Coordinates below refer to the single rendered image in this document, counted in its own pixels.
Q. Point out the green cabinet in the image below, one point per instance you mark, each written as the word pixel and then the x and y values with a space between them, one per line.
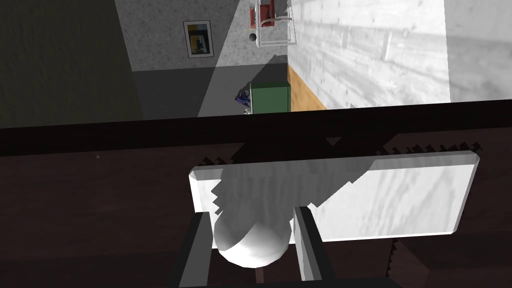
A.
pixel 270 98

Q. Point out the dark brown cabinet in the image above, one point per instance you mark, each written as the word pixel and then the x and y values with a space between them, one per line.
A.
pixel 80 200

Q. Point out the white round knob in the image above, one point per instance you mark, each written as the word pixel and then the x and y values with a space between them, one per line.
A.
pixel 252 240

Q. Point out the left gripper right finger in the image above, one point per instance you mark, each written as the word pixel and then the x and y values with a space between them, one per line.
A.
pixel 310 248

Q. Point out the framed yellow picture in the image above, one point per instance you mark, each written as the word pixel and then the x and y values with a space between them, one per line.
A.
pixel 198 38

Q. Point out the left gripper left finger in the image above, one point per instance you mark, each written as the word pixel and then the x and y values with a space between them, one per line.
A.
pixel 196 252

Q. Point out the white shelf with red items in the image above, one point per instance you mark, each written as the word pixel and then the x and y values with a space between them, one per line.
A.
pixel 272 20

